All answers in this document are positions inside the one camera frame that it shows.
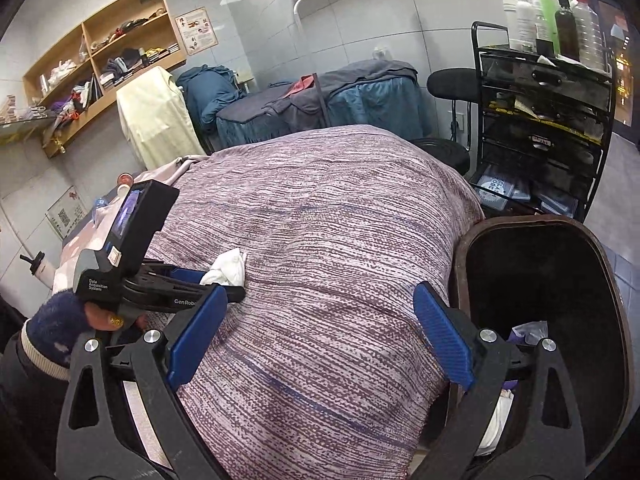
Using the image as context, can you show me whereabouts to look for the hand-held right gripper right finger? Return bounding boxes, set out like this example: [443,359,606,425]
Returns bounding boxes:
[410,280,587,480]

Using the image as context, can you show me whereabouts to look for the clear plastic wrapper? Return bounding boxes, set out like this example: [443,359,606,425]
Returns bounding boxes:
[510,321,551,346]

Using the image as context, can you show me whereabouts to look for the white tissue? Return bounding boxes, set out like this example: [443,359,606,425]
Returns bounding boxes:
[199,249,247,287]

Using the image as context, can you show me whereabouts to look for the blue cloth pile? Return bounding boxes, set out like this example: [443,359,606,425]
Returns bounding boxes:
[177,65,247,133]

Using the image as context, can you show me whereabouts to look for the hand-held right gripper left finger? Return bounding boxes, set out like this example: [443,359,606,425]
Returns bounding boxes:
[55,284,231,480]

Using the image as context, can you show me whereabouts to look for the purple striped blanket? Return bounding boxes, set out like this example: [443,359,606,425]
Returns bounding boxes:
[60,125,486,480]

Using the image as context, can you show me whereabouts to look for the cream cloth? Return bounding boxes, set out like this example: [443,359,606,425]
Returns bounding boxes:
[116,66,208,171]

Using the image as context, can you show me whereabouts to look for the black stool chair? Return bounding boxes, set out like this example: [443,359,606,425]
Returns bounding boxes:
[410,67,483,181]

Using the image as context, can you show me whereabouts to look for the large blue white box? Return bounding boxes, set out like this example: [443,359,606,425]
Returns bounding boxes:
[472,175,531,207]

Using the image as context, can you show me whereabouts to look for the dark brown pump bottle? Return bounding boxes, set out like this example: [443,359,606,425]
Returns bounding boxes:
[554,0,581,61]

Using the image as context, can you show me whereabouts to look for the wall sign with square code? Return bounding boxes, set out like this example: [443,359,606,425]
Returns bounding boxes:
[45,185,84,239]

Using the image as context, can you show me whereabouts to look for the wall poster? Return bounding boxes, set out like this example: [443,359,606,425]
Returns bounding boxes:
[175,7,219,57]

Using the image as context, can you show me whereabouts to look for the massage bed grey blue cover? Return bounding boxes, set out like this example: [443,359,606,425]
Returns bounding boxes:
[215,59,426,153]

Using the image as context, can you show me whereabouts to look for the small clear bottle black cap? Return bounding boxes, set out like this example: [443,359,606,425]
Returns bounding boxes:
[535,10,553,56]

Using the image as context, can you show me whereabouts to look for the green pump bottle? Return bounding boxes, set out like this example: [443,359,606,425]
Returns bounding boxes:
[542,0,562,56]

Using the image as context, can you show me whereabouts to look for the clear bottle red cap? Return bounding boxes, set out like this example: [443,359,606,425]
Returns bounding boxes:
[570,0,607,73]

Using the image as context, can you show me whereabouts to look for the glass door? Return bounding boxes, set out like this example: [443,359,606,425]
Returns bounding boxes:
[595,0,640,128]

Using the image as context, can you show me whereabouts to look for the dark brown trash bin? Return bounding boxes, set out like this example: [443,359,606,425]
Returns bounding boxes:
[447,215,632,478]

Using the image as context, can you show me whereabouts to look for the wooden cubby shelf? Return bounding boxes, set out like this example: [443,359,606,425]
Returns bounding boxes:
[22,0,188,158]

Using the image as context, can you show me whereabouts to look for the person's left hand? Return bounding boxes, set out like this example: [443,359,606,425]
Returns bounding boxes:
[82,302,147,334]

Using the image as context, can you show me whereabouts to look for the white spray bottle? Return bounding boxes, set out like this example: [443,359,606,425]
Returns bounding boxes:
[20,254,57,289]

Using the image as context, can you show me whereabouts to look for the black mesh trolley cart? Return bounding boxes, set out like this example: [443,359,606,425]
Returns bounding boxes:
[470,21,615,223]

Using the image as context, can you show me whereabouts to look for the small blue white box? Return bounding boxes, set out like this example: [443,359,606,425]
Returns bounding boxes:
[540,195,581,217]

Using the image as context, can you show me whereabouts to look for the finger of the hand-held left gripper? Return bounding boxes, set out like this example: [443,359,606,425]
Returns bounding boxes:
[167,266,210,287]
[215,282,247,305]

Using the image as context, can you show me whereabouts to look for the white pump bottle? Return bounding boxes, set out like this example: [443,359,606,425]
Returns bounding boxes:
[502,0,536,53]

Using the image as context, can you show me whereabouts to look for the red cloth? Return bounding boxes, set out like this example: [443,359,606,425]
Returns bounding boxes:
[285,75,321,102]

